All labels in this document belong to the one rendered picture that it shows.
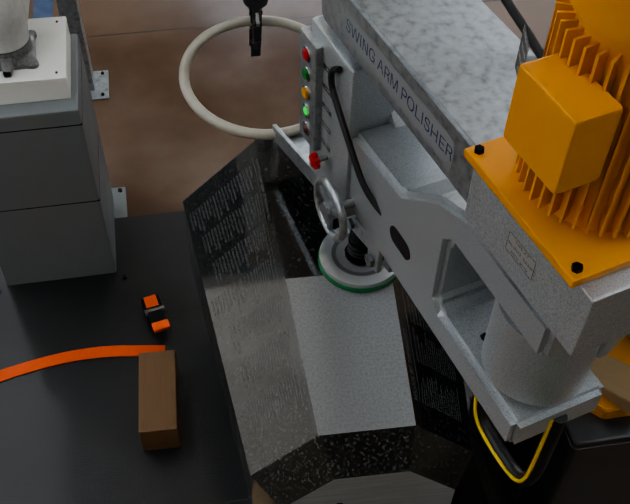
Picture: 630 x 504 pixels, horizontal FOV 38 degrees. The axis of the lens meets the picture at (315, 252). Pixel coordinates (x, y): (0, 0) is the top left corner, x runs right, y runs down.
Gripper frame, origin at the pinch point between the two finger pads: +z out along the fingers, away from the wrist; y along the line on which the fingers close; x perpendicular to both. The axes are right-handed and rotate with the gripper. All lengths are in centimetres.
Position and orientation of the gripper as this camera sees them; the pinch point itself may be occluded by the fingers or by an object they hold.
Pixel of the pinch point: (254, 42)
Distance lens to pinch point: 293.8
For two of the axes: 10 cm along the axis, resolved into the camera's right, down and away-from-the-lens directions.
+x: 9.8, -1.0, 1.4
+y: 1.6, 8.3, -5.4
